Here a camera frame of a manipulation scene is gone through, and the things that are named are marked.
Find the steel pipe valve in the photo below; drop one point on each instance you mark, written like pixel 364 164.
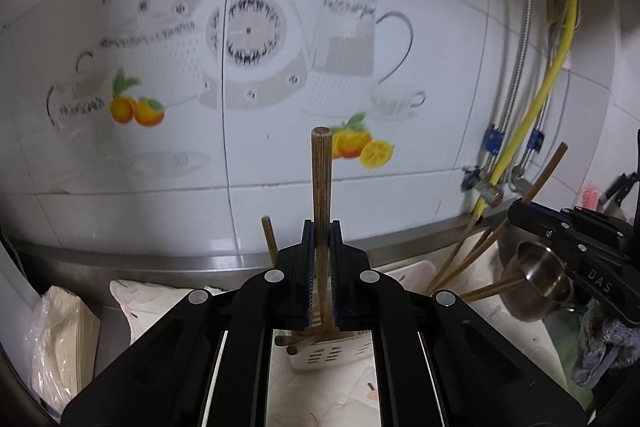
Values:
pixel 522 182

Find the pink bottle brush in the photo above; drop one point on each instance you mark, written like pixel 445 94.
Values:
pixel 589 197

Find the cream plastic chopstick holder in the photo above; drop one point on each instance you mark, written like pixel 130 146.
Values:
pixel 325 359

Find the bagged paper napkin stack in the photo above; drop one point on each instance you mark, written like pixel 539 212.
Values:
pixel 60 347

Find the brass pipe valve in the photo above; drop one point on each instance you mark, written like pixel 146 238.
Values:
pixel 487 192

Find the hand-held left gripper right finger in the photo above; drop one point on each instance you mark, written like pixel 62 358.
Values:
pixel 339 277

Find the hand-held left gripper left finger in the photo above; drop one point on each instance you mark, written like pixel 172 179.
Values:
pixel 306 277

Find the cream quilted printed cloth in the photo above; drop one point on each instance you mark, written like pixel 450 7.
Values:
pixel 150 302

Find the small metal pot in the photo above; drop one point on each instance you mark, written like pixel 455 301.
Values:
pixel 535 287

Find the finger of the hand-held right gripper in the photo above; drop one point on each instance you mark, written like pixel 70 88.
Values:
pixel 605 229
pixel 592 277

